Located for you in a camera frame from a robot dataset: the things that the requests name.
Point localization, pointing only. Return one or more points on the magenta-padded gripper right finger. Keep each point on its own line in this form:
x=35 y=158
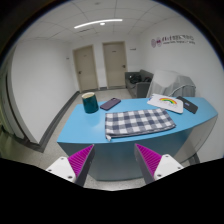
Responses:
x=150 y=162

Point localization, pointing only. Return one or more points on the grey white checked towel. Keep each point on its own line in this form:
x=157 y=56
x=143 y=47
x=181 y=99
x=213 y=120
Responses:
x=138 y=122

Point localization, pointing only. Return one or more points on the beige door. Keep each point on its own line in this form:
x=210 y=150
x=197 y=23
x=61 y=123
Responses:
x=114 y=65
x=85 y=68

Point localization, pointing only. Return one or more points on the wall lettering sign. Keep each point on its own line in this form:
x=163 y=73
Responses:
x=173 y=40

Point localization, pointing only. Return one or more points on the small round ceiling light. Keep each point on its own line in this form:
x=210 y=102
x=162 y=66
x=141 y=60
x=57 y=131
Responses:
x=102 y=24

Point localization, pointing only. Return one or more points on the grey cloth-covered equipment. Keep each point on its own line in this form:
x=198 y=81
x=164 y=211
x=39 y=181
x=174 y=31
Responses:
x=170 y=83

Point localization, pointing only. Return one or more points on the dark green mug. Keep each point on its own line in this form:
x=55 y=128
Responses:
x=90 y=104

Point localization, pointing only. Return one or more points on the black bag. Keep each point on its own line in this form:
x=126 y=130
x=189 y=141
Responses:
x=135 y=79

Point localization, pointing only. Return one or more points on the white rainbow print board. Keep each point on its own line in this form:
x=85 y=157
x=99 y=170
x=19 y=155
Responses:
x=165 y=103

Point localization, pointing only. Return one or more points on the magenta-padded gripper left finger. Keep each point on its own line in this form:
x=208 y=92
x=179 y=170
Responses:
x=78 y=162

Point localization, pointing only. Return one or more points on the long ceiling light strip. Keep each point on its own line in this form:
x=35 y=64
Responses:
x=98 y=22

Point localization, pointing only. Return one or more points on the purple smartphone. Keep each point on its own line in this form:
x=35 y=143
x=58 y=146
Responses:
x=110 y=103

